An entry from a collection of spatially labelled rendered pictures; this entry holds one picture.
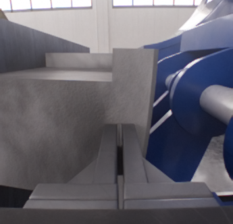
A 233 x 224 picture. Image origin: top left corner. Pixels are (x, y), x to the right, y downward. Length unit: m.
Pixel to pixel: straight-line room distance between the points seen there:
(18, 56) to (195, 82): 0.46
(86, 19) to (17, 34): 9.16
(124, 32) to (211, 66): 8.73
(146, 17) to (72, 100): 9.32
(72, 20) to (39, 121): 9.38
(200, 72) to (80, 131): 0.44
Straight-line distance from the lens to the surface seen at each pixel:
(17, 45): 0.27
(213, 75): 0.57
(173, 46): 2.18
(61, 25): 9.62
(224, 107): 0.47
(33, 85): 0.17
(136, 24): 9.32
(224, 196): 2.67
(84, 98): 0.16
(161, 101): 0.74
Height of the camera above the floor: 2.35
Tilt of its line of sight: 16 degrees down
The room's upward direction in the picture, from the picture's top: 1 degrees counter-clockwise
